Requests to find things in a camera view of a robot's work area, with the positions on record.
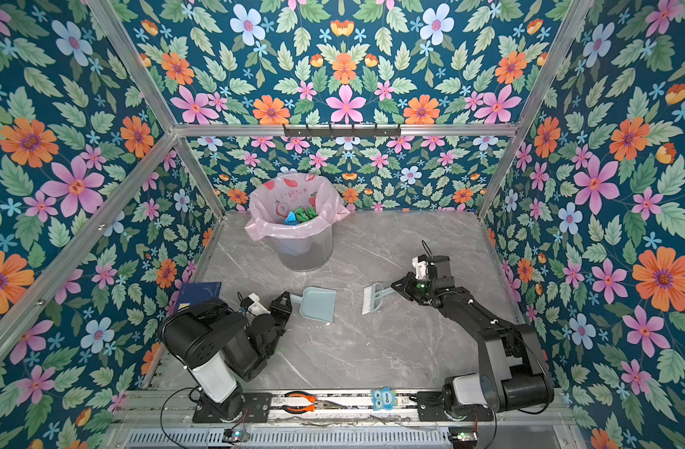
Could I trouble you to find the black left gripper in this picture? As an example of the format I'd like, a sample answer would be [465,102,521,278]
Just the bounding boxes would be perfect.
[263,292,291,361]

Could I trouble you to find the pale green dustpan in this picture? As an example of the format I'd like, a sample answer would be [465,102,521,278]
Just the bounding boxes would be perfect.
[290,286,337,323]

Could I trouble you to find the pale green hand brush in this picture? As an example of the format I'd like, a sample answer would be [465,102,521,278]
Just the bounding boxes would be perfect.
[362,282,395,315]

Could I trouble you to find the blue paper scrap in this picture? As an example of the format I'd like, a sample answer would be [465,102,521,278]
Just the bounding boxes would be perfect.
[284,211,299,226]

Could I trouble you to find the green paper scrap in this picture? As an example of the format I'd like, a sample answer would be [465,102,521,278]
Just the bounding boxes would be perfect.
[293,207,318,224]

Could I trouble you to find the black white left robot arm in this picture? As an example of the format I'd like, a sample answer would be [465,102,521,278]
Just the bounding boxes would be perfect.
[160,291,293,419]

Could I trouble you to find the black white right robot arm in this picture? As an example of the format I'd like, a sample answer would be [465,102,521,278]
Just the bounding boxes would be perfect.
[391,272,554,418]

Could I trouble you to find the silver mesh waste basket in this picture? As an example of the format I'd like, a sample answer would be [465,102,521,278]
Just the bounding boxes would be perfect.
[270,227,333,272]

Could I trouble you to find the dark blue book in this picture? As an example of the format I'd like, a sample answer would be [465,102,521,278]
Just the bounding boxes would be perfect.
[175,282,222,312]

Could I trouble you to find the blue owl figurine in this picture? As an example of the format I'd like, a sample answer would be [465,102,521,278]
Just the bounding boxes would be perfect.
[370,387,398,411]

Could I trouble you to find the small circuit board left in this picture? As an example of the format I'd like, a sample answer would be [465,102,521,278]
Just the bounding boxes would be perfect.
[224,428,250,445]

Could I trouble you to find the small circuit board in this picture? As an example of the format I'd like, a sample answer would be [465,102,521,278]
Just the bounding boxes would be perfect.
[224,428,250,445]
[449,430,479,449]

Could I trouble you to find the small circuit board right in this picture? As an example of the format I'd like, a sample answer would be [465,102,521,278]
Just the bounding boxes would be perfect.
[449,430,479,449]

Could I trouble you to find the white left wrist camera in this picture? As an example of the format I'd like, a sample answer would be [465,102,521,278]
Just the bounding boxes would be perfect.
[241,294,270,316]

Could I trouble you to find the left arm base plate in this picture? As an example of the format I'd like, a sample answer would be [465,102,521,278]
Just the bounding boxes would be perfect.
[193,392,273,424]

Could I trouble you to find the orange handled pliers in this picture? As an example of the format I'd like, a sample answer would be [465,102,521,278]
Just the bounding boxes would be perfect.
[282,390,347,415]

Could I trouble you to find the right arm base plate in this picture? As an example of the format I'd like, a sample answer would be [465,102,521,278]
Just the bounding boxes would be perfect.
[411,390,494,422]

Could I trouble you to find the black hook rail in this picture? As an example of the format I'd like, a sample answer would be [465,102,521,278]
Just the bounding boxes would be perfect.
[282,123,402,138]

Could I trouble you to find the aluminium frame rails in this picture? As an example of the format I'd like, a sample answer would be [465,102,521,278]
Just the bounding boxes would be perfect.
[0,1,571,448]

